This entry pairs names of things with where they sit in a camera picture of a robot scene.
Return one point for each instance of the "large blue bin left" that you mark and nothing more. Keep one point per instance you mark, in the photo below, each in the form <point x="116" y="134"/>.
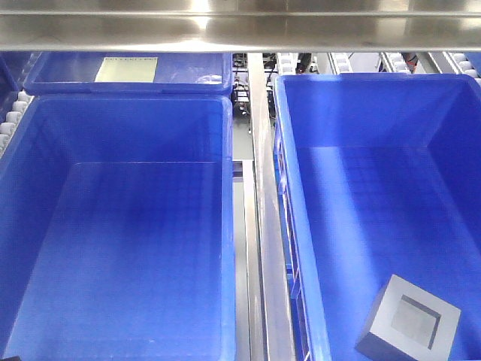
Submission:
<point x="117" y="230"/>

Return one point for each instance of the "gray hollow square base block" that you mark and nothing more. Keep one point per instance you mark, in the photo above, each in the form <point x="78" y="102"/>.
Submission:
<point x="408" y="323"/>

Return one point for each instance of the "large blue bin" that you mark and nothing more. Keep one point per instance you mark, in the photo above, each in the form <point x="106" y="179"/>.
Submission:
<point x="117" y="230"/>
<point x="378" y="175"/>

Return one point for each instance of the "steel divider rail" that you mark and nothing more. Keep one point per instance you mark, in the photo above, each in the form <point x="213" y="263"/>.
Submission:
<point x="275" y="293"/>

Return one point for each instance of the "large blue bin right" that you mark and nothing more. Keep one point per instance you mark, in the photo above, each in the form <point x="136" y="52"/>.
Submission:
<point x="378" y="175"/>

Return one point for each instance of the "steel shelf beam overhead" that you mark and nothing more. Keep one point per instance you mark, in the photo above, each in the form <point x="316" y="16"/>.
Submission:
<point x="238" y="26"/>

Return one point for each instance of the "blue bin with paper label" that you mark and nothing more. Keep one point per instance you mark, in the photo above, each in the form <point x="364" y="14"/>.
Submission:
<point x="115" y="72"/>

